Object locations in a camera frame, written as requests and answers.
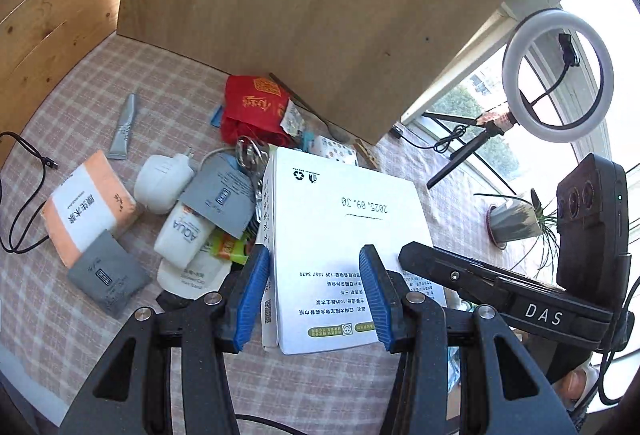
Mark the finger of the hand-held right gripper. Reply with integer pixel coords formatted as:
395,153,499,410
398,241,513,312

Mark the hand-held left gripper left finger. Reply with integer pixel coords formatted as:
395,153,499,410
57,245,271,435

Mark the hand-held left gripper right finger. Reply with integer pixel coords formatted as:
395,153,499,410
358,244,581,435

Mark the white cardboard box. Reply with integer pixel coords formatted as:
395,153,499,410
260,147,448,356

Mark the metal spring clip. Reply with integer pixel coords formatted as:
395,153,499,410
235,135,271,176

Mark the pink plaid covered desktop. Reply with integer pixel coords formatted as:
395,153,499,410
0,35,566,435

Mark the person's right hand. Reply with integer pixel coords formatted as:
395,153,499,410
557,357,601,413

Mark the green snack packet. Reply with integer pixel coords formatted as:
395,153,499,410
207,230,256,264

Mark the white shower cap packet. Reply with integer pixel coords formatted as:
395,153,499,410
157,240,233,301

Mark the potted plant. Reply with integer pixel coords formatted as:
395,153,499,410
472,187,563,276

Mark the black packet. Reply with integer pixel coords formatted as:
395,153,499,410
156,290,191,312

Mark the white lotion bottle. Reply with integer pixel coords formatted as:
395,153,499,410
154,205,216,266

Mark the grey foil sachet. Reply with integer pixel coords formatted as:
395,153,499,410
67,230,152,320
178,160,256,241

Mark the wooden clothes peg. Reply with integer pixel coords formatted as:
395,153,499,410
354,140,382,170

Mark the white charger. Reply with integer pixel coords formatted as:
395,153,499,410
134,147,197,214

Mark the white patterned case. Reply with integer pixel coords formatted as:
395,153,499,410
311,135,360,167

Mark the silver snack packet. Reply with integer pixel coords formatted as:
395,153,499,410
280,101,306,136

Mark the red cloth bag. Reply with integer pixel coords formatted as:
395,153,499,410
220,75,292,146

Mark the orange and white tissue pack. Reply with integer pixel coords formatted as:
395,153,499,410
41,150,138,266

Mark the grey tube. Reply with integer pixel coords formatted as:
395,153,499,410
106,94,141,160

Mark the plywood board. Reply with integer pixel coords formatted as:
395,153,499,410
116,0,526,148

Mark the black cable with inline remote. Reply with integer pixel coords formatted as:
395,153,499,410
392,125,468,156

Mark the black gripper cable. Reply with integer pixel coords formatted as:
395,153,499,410
595,275,640,408

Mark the white ring light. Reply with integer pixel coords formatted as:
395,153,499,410
501,9,615,144

